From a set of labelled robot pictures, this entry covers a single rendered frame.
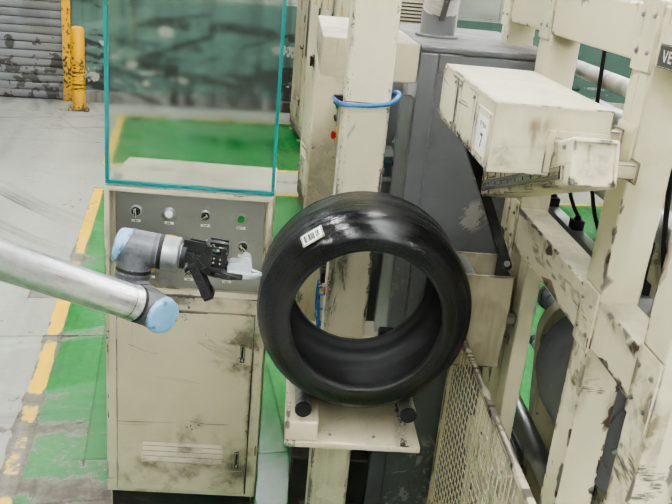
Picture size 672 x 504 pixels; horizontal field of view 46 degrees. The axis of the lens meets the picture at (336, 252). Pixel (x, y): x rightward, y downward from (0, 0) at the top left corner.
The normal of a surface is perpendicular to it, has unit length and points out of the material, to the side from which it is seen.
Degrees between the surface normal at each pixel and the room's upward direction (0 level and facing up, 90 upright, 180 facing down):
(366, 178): 90
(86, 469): 0
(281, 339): 93
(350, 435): 0
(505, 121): 90
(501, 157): 90
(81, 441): 0
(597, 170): 72
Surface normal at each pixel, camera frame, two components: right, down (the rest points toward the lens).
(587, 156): 0.07, 0.04
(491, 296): 0.04, 0.35
